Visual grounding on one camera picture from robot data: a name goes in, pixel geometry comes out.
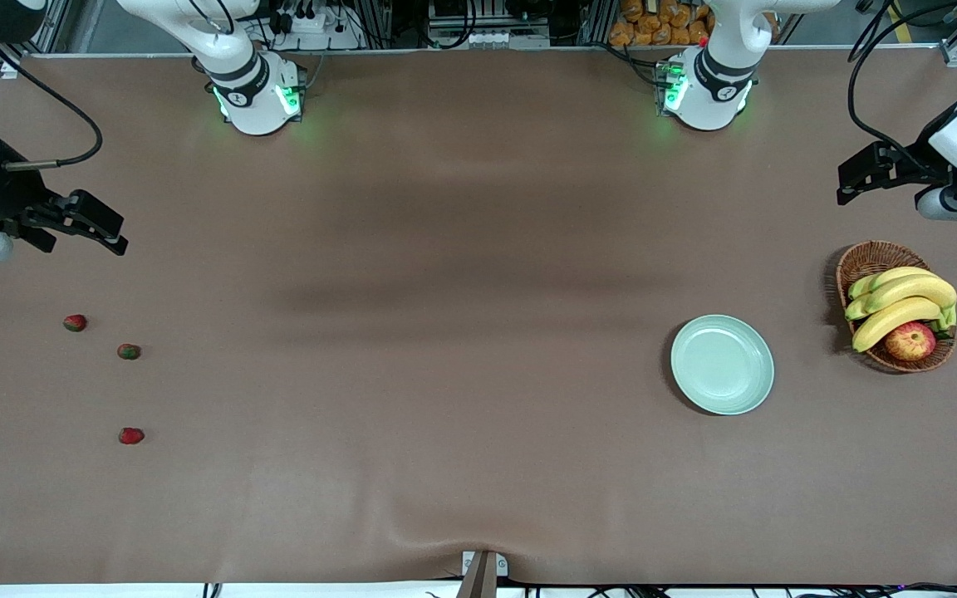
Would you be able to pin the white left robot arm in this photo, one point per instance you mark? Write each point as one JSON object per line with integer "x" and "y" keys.
{"x": 707, "y": 91}

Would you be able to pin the grey metal bar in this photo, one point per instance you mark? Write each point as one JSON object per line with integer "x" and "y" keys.
{"x": 478, "y": 581}

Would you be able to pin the white table edge bracket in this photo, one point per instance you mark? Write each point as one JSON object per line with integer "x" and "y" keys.
{"x": 502, "y": 566}

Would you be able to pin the yellow green banana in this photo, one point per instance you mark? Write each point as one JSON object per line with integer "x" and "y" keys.
{"x": 894, "y": 274}
{"x": 919, "y": 288}
{"x": 894, "y": 320}

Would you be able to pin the red strawberry green cap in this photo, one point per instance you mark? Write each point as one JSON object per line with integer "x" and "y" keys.
{"x": 75, "y": 322}
{"x": 129, "y": 351}
{"x": 131, "y": 435}

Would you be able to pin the pale green round plate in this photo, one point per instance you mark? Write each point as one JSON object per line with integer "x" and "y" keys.
{"x": 722, "y": 365}

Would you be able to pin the red yellow apple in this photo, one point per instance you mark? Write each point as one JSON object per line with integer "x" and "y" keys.
{"x": 910, "y": 342}

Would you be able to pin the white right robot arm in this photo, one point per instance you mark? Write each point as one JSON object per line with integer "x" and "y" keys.
{"x": 254, "y": 100}

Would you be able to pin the bag of orange buns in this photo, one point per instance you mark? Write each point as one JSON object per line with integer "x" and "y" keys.
{"x": 653, "y": 25}

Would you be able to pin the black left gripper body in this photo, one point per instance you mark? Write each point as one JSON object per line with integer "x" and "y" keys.
{"x": 930, "y": 158}

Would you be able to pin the brown table cloth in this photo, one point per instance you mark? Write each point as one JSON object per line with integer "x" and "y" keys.
{"x": 445, "y": 465}

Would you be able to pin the brown wicker basket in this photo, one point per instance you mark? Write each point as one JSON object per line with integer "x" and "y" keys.
{"x": 869, "y": 259}

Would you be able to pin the white power strip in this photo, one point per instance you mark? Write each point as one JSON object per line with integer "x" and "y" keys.
{"x": 333, "y": 37}

